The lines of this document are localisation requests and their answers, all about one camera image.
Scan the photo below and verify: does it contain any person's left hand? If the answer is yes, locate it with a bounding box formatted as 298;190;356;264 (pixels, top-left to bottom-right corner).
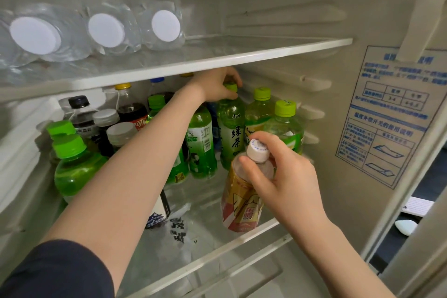
187;66;244;103

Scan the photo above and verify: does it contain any person's right hand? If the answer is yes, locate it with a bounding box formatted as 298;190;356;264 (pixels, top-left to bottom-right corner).
238;130;331;239

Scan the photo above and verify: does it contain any blue sports drink bottle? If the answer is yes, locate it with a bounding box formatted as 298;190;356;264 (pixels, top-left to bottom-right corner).
206;101;221;150

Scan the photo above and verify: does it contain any green tea bottle lime cap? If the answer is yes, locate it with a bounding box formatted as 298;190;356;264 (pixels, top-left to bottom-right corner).
244;87;277;141
216;81;247;171
264;100;305;155

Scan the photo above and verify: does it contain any orange energy drink bottle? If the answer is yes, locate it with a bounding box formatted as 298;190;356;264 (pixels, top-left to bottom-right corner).
221;138;277;233

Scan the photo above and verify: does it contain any cola bottle blue cap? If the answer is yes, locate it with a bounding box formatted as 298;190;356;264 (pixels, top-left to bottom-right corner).
148;77;175;103

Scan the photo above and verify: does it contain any iced tea bottle black cap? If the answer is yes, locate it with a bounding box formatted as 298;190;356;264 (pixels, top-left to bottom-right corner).
58;95;100;138

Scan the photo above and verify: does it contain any person's right forearm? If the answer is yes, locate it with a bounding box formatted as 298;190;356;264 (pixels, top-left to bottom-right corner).
300;217;395;298

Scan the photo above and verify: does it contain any person's left forearm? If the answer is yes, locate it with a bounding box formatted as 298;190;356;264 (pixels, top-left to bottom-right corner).
41;84;207;291

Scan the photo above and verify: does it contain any glass fridge shelf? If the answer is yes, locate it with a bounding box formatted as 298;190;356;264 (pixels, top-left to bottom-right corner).
0;34;353;103
115;154;291;298

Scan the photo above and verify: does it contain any glass crisper cover shelf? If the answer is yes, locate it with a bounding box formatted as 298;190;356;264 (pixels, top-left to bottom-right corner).
181;233;294;298

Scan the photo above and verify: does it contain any blue instruction sticker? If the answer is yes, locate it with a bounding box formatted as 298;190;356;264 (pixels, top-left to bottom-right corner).
336;45;447;190

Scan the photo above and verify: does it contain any pale rounded plastic object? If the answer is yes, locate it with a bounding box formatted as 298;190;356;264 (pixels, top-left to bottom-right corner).
394;219;419;237

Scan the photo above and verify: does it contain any printed clear plastic bag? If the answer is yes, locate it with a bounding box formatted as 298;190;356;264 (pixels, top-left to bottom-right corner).
169;217;188;244

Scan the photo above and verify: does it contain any white ribbed plastic object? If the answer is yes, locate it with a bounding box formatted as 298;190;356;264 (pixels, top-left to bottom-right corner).
400;196;435;218

